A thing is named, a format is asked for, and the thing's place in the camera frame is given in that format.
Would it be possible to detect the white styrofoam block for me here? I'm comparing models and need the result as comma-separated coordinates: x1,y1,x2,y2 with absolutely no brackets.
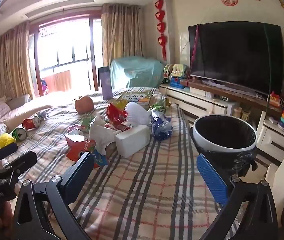
114,124,150,158

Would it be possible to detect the red printed snack package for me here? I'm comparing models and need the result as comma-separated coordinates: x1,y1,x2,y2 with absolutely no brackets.
64,130,97,162

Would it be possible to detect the red heart hanging ornament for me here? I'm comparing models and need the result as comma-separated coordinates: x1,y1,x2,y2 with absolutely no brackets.
154,0,169,61

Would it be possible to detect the beige curtain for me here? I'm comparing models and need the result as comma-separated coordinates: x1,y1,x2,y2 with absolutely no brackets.
0,21,35,99
101,3,142,67

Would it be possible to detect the red crinkled snack bag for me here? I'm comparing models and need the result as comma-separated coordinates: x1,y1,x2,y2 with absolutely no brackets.
106,102,132,132

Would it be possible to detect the teal covered furniture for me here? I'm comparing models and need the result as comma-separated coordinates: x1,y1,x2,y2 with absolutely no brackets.
109,56,169,89

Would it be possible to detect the green drink can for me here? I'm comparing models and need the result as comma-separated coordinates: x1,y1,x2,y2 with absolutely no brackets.
11,127,28,142

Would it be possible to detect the red apple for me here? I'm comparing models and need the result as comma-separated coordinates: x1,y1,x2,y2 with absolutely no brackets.
74,96,94,114

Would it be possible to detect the brown framed balcony door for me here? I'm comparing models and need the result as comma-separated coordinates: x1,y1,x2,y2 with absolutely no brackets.
28,15,102,98

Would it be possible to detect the children's picture book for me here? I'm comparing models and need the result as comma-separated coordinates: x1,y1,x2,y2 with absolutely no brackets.
114,91,155,105

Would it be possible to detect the green and red snack package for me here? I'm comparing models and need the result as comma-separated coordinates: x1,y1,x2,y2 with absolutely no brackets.
81,114,97,130

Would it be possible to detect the yellow foam fruit net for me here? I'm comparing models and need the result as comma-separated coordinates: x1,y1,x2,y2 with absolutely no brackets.
0,133,16,148

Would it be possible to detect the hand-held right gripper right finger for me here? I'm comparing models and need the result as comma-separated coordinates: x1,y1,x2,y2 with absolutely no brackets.
196,152,280,240

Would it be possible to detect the purple tumbler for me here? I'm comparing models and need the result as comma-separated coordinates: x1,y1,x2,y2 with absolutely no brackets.
98,66,114,100

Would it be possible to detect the blue plastic bag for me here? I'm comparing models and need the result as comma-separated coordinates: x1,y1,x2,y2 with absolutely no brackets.
150,109,174,141

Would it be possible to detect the red drink can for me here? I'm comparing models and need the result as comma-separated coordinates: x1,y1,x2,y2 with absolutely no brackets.
22,116,41,130

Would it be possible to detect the white television cabinet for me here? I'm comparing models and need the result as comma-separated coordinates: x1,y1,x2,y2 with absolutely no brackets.
159,84,284,163

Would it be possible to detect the black bin liner bag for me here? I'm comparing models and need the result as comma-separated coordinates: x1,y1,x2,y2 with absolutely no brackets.
190,114,259,178

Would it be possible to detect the toy cash register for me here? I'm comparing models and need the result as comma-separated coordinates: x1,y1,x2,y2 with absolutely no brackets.
169,64,190,89

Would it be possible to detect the black flat television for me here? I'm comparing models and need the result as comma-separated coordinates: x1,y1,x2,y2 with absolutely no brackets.
188,21,284,96

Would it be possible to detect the white snack wrapper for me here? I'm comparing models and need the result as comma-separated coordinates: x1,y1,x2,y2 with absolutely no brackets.
88,116,122,155

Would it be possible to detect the cream sofa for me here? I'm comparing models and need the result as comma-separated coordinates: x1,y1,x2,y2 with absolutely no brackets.
0,94,55,155

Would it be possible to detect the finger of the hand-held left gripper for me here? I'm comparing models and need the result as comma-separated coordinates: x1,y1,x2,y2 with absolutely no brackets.
0,142,19,168
0,151,38,180

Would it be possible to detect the ceiling air vent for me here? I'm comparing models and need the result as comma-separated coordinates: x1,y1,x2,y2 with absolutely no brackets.
25,0,99,18

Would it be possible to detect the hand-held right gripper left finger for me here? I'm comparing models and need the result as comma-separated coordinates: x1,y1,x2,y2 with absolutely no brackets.
13,152,96,240

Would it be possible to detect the yellow green activity toy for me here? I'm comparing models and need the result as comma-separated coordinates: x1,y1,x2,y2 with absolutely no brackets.
162,64,174,84

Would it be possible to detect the white foam fruit net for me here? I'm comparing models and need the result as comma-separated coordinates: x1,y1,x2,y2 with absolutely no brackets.
124,102,152,127

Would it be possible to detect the crushed silver can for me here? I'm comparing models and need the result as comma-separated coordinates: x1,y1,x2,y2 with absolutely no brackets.
36,110,50,121

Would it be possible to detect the white trash bin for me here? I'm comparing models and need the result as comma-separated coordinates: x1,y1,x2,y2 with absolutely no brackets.
192,115,257,155

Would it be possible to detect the orange hanging cloth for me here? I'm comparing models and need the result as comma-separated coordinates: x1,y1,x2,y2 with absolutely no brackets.
43,70,72,92

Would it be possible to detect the red toy telephone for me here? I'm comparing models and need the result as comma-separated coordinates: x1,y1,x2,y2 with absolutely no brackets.
268,91,284,112

